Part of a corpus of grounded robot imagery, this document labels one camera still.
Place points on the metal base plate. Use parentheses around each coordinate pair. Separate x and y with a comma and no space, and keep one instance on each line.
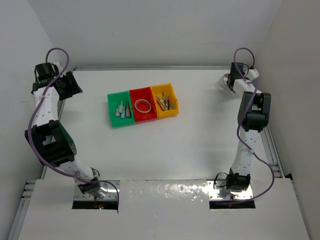
(218,192)
(105,193)

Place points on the pink eraser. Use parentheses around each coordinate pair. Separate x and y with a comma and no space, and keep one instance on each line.
(117,114)

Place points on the orange eraser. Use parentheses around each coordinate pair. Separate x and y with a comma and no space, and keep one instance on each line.
(128,111)

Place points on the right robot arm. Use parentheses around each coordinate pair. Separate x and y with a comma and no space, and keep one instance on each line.
(253,116)

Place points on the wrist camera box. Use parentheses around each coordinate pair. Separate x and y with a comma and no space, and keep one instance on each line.
(252,74)
(58,64)

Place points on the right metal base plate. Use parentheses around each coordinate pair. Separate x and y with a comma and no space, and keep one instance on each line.
(218,192)

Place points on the blue eraser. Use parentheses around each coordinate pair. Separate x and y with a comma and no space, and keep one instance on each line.
(123,114)

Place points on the large white tape roll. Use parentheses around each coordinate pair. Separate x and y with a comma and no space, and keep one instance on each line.
(223,82)

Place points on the yellow plastic bin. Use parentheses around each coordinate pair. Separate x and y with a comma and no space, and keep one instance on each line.
(169,92)

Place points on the green plastic bin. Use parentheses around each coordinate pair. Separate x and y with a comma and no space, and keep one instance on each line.
(114,100)

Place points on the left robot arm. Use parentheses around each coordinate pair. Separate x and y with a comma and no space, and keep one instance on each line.
(50,138)

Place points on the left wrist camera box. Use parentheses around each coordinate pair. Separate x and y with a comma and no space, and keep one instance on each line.
(58,64)

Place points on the red plastic bin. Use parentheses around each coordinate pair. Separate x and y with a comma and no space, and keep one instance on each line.
(143,93)

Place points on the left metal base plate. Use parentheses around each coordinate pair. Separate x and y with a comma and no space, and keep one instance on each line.
(105,193)

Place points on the red pen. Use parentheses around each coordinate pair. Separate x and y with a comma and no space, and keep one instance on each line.
(167,102)
(159,103)

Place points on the green eraser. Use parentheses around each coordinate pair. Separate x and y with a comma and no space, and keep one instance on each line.
(120,107)

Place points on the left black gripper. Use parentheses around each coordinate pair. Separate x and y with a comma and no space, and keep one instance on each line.
(73,88)

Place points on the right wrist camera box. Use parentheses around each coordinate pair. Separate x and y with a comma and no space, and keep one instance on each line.
(252,74)

